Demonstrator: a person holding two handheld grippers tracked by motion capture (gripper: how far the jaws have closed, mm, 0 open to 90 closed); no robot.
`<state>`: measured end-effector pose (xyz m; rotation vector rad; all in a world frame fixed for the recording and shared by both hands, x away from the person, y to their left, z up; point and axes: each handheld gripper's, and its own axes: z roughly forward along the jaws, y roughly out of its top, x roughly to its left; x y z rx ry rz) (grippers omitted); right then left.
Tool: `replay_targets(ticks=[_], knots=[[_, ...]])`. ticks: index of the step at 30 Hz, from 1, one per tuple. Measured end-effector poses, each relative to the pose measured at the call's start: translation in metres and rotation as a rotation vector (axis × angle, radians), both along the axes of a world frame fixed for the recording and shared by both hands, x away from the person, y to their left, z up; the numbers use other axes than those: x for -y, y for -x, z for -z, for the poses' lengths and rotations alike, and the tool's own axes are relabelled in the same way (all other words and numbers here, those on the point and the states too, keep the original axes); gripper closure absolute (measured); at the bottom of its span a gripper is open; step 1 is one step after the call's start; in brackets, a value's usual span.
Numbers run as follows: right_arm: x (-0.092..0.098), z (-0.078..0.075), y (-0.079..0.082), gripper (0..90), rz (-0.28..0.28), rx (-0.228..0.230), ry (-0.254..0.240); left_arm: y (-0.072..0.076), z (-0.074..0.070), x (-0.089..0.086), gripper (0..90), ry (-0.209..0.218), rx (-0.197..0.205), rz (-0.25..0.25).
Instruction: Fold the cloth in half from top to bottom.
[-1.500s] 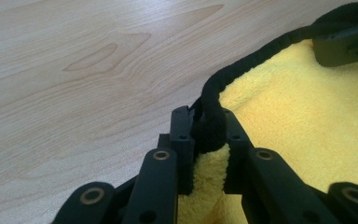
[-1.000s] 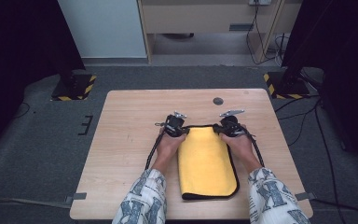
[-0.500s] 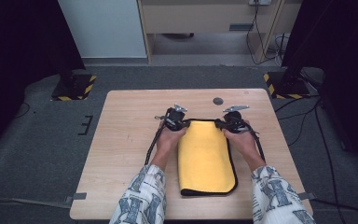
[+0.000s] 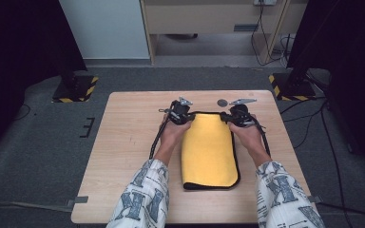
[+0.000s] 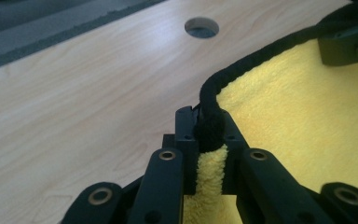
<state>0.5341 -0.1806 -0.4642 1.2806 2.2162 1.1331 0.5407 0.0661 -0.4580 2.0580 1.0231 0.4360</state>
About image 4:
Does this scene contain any grey tape piece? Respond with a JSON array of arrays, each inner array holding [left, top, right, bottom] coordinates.
[[307, 195, 324, 205], [66, 196, 89, 209]]

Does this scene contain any long black floor cable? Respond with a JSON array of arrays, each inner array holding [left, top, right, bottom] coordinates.
[[319, 101, 354, 228]]

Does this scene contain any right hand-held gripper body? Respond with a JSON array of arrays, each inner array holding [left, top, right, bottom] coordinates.
[[229, 98, 258, 128]]

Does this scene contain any black yellow striped stand base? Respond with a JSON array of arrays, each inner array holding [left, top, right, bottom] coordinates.
[[268, 72, 317, 103], [51, 75, 99, 104]]

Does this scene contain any black stand pole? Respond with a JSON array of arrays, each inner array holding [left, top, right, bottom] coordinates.
[[286, 47, 315, 88]]

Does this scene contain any black power cable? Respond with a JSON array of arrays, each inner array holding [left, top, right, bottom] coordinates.
[[250, 3, 291, 67]]

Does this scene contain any grey and yellow cloth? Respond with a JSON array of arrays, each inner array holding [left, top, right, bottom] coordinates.
[[180, 110, 241, 191]]

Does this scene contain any white panel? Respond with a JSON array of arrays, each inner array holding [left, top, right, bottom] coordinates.
[[58, 0, 150, 60]]

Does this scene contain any black curtain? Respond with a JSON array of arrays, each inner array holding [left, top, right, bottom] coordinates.
[[0, 0, 88, 160], [286, 0, 365, 181]]

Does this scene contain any person's left hand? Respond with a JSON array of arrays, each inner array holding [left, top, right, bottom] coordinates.
[[160, 114, 194, 150]]

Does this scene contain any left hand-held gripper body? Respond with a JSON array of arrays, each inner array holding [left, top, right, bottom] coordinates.
[[159, 96, 194, 126]]

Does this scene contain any white power strip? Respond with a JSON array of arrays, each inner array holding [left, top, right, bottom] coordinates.
[[253, 0, 279, 7]]

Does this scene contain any thin black floor cable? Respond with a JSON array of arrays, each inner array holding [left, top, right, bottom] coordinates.
[[12, 104, 32, 122]]

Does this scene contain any person's right hand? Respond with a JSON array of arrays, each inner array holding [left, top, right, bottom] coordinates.
[[227, 114, 264, 152]]

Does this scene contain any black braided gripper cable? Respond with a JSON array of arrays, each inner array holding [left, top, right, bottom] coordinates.
[[252, 115, 272, 158], [148, 117, 173, 160]]

